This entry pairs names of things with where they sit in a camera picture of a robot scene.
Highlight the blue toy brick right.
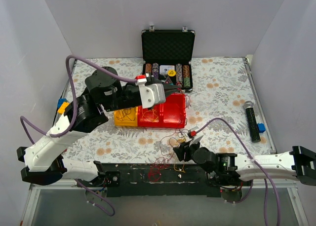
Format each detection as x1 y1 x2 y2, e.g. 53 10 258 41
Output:
257 123 266 133

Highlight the red plastic bin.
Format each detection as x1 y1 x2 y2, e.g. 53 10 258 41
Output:
162 93 186 128
138 104 163 128

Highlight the blue toy brick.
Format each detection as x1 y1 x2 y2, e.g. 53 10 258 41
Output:
57 98 67 109
257 123 266 133

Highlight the red thin cable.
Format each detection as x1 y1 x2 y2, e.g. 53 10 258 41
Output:
147 156 173 183

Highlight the black handheld microphone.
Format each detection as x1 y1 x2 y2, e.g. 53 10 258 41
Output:
243 101 261 143

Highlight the yellow thin cable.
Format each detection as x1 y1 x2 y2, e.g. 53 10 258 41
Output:
140 107 161 124

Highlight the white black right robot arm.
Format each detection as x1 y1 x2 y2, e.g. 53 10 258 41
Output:
173 142 316 186

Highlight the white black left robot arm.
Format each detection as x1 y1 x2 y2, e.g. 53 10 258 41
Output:
17 67 180 187

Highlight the yellow plastic bin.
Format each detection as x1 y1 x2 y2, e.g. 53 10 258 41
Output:
114 107 138 127

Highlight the blue toy brick left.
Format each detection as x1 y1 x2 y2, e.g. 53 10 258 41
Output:
57 98 67 109

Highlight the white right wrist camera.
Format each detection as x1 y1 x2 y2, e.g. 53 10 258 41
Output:
187 126 204 146

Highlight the floral table mat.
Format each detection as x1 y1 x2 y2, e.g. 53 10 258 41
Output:
63 57 275 163

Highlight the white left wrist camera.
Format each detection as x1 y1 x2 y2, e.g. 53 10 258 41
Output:
135 74 166 109

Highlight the colourful cable bundle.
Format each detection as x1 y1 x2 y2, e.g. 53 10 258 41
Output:
155 129 196 174

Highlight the black poker chip case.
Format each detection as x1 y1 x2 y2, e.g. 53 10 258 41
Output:
141 26 196 93

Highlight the black thin cable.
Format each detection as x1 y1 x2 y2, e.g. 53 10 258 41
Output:
116 109 136 122

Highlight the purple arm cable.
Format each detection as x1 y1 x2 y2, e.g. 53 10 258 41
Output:
191 117 281 226
20 55 139 217

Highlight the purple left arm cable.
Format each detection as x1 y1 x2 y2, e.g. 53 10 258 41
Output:
20 55 139 217

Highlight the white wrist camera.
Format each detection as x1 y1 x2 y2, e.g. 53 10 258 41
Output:
187 126 204 146
135 74 166 109

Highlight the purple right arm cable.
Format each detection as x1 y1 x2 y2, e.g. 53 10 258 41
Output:
191 117 281 226

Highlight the aluminium frame rail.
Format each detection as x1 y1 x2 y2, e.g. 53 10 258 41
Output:
246 179 297 189

